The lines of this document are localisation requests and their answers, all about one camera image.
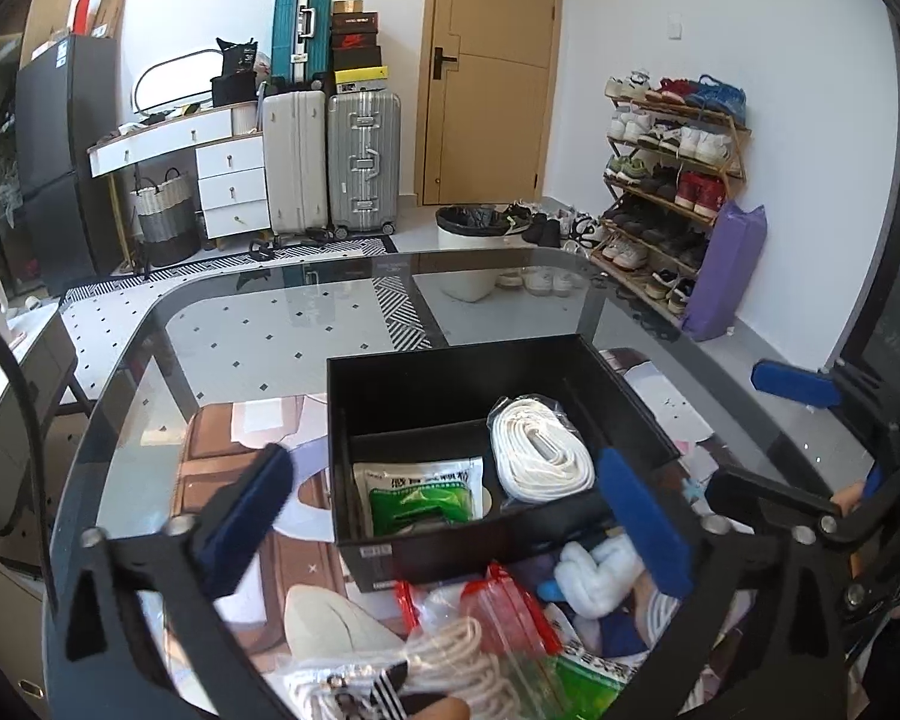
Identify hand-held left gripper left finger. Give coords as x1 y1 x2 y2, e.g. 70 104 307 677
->
64 442 297 720

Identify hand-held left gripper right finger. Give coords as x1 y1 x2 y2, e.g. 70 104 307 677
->
596 448 852 720

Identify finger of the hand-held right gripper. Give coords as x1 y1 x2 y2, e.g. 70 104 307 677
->
751 360 900 466
706 465 900 541

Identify white plush toy blue hat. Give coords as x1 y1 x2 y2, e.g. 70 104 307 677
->
536 536 665 620

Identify red white plastic bag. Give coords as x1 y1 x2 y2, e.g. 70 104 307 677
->
465 562 563 661

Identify black storage box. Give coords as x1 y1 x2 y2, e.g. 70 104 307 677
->
326 334 683 593

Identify black white striped pouch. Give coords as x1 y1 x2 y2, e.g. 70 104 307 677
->
285 656 421 720

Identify white cable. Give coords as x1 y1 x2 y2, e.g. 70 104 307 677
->
390 615 511 720

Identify person's right hand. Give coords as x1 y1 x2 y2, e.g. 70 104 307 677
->
831 481 871 578

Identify printed cartoon table mat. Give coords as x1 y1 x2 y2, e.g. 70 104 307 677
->
172 349 871 720

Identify purple bag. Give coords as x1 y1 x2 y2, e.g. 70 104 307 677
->
679 199 767 342

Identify green white medicine packet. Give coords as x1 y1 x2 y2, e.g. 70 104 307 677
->
352 457 496 539
547 645 646 720

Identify small red zip bag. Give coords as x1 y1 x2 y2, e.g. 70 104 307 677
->
394 579 436 638

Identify black white patterned rug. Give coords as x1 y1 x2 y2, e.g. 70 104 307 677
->
58 235 451 436

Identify shoe rack with shoes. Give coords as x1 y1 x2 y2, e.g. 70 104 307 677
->
604 69 747 316

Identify wooden shoe rack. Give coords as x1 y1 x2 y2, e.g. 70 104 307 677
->
600 75 751 320

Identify loose pile of shoes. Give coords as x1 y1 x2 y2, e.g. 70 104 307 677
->
495 199 608 293

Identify grey white woven basket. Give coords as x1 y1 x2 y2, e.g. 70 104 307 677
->
127 169 200 267

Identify white trash bin black liner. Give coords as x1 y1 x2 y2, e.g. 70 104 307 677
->
435 204 512 301

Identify white suitcase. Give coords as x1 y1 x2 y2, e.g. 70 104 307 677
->
261 88 329 235

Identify silver suitcase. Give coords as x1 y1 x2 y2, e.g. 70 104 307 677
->
325 92 403 235

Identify white desk with drawers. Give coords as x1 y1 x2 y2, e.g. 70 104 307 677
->
88 103 271 241

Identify wooden door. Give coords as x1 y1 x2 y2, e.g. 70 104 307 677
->
414 0 565 207

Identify black refrigerator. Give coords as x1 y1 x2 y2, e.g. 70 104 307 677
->
15 34 125 293

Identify black bag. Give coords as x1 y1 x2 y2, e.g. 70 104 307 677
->
211 37 260 107

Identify oval mirror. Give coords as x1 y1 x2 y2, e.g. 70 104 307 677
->
133 45 230 119

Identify teal suitcase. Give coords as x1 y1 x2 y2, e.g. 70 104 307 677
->
271 0 335 87

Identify cardboard box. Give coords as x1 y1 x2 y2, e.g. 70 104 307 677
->
90 0 128 38

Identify flat cardboard sheets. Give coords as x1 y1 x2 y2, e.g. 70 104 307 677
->
19 0 81 65

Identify white coiled strap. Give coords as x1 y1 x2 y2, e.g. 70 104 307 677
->
487 394 597 503

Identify black cable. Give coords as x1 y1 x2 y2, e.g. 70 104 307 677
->
0 306 57 608

